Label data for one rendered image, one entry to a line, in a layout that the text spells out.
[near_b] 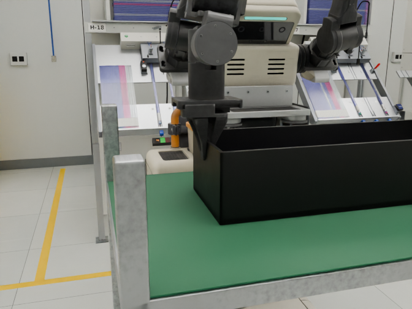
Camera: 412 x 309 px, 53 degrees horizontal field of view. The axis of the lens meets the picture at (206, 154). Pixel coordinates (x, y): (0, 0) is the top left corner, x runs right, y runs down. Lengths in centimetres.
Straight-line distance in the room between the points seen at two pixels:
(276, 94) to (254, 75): 8
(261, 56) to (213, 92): 61
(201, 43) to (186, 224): 26
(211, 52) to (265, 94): 68
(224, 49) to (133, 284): 31
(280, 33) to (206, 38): 69
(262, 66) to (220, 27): 68
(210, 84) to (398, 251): 35
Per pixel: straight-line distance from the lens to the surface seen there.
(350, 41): 125
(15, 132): 465
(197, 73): 64
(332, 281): 54
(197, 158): 73
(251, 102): 121
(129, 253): 44
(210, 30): 57
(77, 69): 452
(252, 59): 123
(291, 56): 127
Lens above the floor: 120
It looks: 14 degrees down
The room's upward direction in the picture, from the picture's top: straight up
